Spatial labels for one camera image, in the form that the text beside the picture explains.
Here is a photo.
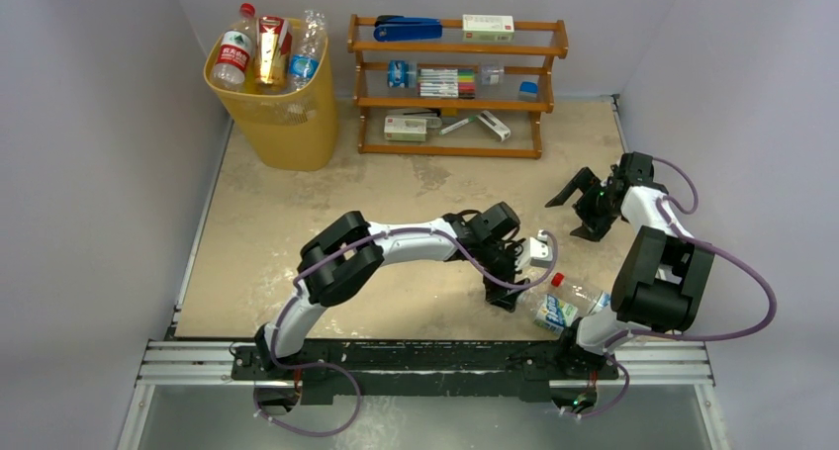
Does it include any blue white eraser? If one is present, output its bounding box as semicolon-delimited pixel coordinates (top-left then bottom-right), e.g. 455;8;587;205
517;81;539;102

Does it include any blue stapler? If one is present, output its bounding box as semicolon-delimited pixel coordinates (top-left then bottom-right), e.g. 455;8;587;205
373;15;443;43

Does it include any brown tea red bottle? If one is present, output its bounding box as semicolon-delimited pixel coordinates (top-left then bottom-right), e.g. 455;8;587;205
254;16;293;92

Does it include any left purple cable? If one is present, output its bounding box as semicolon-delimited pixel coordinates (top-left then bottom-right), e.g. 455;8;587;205
251;226;560;438

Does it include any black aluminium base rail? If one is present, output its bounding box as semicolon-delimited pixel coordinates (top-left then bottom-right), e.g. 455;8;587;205
138;338;714;412

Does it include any clear white-cap bottle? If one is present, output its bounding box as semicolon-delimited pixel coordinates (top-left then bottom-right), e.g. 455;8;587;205
280;96;318;126

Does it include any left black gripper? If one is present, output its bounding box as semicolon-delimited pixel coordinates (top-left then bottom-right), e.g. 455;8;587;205
475;239;529;313

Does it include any purple cable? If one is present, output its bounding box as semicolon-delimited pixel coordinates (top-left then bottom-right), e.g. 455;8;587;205
251;226;560;438
557;157;779;420

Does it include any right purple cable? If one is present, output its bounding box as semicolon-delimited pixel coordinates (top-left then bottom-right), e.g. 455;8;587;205
557;157;779;420

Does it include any colour marker pen set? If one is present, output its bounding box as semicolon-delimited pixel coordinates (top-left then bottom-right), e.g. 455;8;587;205
417;67;477;99

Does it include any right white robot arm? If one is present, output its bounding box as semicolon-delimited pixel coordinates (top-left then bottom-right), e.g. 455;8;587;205
547;152;715;378

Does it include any small white-cap bottle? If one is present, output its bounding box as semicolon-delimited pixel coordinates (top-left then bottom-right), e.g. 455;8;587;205
516;293;580;336

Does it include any red-cap bottle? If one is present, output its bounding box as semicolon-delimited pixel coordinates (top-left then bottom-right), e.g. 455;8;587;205
551;273;610;316

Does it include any blue label clear bottle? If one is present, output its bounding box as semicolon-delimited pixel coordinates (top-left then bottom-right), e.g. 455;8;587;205
288;10;327;91

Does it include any grey stapler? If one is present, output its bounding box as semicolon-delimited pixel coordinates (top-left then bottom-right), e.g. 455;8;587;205
386;107;443;129

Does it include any white green box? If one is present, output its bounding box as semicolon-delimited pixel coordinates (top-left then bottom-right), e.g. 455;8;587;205
461;14;515;44

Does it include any red white label bottle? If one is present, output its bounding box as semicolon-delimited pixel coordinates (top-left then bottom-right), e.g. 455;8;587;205
211;3;256;92

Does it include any white staples box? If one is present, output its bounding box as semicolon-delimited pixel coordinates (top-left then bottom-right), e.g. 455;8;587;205
383;116;427;142

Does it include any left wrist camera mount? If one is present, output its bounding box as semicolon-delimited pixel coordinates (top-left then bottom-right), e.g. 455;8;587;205
516;229;556;270

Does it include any wooden shelf rack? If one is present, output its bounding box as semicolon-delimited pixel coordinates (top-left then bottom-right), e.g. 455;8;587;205
347;14;569;159

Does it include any clear small jar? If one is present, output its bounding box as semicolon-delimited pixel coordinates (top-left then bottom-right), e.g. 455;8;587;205
479;62;506;86

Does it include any yellow plastic bin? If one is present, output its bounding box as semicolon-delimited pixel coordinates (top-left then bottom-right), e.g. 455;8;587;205
204;39;338;171

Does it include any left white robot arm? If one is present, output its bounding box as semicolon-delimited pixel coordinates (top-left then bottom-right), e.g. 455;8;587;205
254;202;530;380

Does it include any green white marker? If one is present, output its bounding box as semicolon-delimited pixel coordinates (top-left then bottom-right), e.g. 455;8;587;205
438;115;478;135

